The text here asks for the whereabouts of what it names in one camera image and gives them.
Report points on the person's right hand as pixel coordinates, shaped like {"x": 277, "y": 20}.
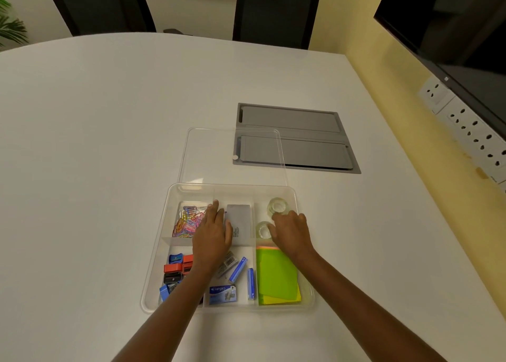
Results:
{"x": 292, "y": 237}

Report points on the person's left hand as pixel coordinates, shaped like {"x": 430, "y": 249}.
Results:
{"x": 209, "y": 243}

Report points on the person's right fingers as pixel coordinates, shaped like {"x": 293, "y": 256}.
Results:
{"x": 290, "y": 217}

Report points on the person's left thumb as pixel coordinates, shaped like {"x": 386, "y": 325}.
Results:
{"x": 228, "y": 231}

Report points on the person's right forearm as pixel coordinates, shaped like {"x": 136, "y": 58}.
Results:
{"x": 355, "y": 314}

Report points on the person's left forearm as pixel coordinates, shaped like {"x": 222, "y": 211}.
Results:
{"x": 170, "y": 318}

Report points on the clear tape roll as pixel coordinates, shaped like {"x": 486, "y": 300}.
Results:
{"x": 263, "y": 230}
{"x": 278, "y": 207}

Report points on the grey cardboard box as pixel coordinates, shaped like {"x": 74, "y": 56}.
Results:
{"x": 242, "y": 219}

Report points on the clear packet with barcode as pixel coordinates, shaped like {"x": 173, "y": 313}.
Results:
{"x": 226, "y": 266}

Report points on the slim blue staple box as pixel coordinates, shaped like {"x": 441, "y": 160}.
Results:
{"x": 250, "y": 283}
{"x": 238, "y": 269}

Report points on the orange sticky note pad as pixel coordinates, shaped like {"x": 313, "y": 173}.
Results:
{"x": 265, "y": 248}

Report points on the pile of coloured paper clips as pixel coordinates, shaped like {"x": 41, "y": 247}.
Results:
{"x": 185, "y": 223}

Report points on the red pencil sharpener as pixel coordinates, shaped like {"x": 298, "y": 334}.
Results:
{"x": 188, "y": 263}
{"x": 172, "y": 268}

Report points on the green sticky note pad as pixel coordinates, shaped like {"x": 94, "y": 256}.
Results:
{"x": 276, "y": 274}

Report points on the blue pencil sharpener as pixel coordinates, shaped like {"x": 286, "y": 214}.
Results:
{"x": 176, "y": 259}
{"x": 164, "y": 293}

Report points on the wide blue staple box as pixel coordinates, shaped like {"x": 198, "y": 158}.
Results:
{"x": 223, "y": 295}

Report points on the clear plastic organizer tray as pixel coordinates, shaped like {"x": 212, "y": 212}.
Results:
{"x": 166, "y": 247}

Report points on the black pencil sharpener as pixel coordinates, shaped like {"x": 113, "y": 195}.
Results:
{"x": 172, "y": 277}

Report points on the clear plastic tray lid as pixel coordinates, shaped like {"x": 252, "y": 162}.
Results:
{"x": 209, "y": 156}

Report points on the yellow sticky note pad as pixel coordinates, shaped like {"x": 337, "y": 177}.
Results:
{"x": 280, "y": 301}

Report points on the black office chair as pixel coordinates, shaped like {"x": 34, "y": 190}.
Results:
{"x": 102, "y": 2}
{"x": 276, "y": 10}

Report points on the green potted plant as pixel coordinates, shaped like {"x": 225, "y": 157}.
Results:
{"x": 10, "y": 28}

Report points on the long white wall socket panel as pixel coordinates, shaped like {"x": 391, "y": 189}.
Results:
{"x": 474, "y": 136}

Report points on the black wall monitor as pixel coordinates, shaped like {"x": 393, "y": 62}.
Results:
{"x": 458, "y": 22}

